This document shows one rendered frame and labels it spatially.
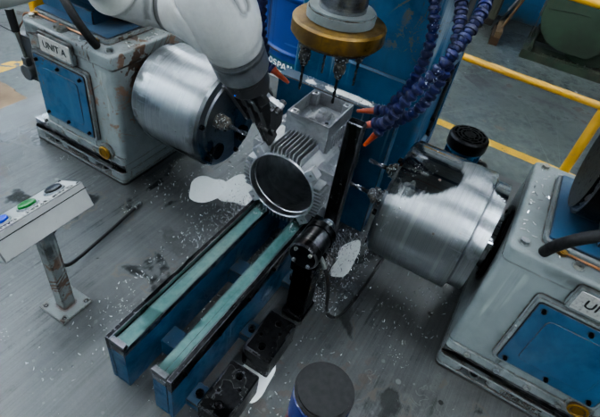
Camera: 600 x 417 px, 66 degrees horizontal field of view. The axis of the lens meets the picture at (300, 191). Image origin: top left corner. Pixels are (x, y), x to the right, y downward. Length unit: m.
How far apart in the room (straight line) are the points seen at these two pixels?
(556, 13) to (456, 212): 4.13
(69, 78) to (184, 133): 0.33
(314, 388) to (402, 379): 0.54
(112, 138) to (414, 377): 0.89
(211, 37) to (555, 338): 0.72
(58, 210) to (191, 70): 0.41
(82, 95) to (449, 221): 0.87
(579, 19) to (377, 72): 3.86
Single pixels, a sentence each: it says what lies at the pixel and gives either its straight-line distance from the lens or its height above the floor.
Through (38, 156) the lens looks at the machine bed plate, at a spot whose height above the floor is 0.80.
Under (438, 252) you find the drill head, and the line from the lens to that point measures 0.87.
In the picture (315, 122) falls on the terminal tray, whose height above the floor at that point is 1.14.
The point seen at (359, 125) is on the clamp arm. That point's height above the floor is 1.25.
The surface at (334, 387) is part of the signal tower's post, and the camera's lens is 0.49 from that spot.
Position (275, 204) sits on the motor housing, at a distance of 1.04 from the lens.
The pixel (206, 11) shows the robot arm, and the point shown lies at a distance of 0.63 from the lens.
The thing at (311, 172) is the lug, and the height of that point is 1.09.
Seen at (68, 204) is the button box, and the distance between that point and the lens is 0.89.
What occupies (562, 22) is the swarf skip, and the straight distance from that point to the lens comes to 4.91.
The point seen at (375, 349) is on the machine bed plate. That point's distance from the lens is 1.03.
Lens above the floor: 1.65
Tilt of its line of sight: 41 degrees down
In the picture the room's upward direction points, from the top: 11 degrees clockwise
